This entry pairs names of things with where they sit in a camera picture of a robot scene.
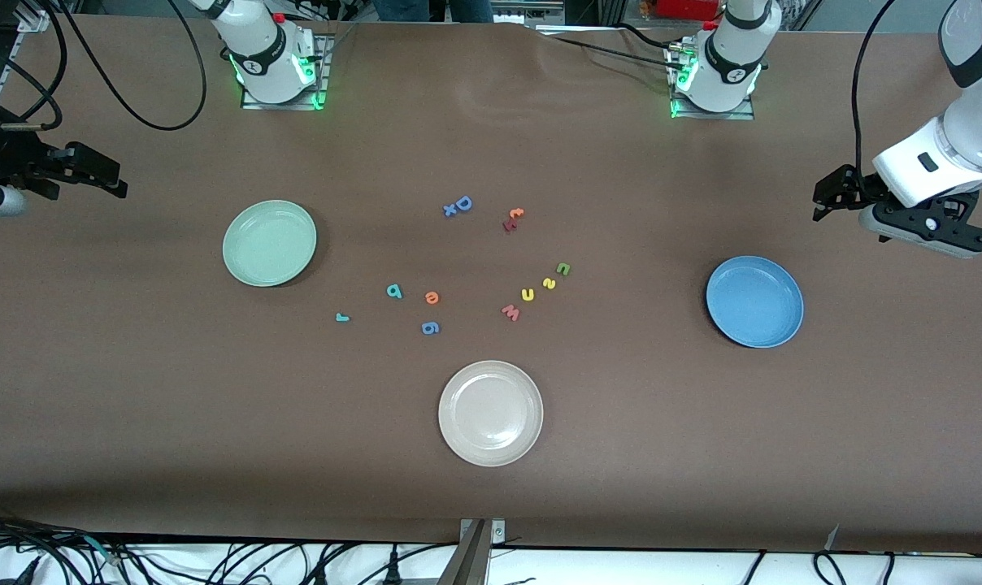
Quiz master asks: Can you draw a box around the blue plate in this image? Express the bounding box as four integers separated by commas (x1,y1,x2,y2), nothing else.
706,256,805,349

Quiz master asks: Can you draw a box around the pale green plate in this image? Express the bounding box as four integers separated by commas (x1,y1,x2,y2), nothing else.
222,200,318,288

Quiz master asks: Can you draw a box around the red box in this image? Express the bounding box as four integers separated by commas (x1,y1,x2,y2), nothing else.
654,0,723,21

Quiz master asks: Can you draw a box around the beige plate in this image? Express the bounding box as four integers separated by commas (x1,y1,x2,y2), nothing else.
438,360,545,468

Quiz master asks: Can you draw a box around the thin black cable with plug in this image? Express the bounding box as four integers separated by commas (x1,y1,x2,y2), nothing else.
0,0,67,132

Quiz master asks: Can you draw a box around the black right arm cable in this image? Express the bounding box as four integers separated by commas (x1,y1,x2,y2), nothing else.
48,0,209,132

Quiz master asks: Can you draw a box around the aluminium side rail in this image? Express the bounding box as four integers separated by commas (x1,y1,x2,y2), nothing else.
0,32,22,102

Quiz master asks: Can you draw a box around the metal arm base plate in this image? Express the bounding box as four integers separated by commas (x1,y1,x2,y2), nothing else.
668,41,757,121
241,32,330,111

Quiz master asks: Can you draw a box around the aluminium corner bracket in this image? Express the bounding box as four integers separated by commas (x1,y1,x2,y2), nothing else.
15,0,53,33

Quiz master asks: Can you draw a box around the black cable across table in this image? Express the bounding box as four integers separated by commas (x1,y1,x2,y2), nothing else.
540,24,687,66

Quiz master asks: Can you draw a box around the black floor cable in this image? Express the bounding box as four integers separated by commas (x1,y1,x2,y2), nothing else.
743,551,898,585
215,540,427,585
0,512,134,585

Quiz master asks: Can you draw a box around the aluminium post with bracket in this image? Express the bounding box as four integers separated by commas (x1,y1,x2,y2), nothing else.
438,518,506,585

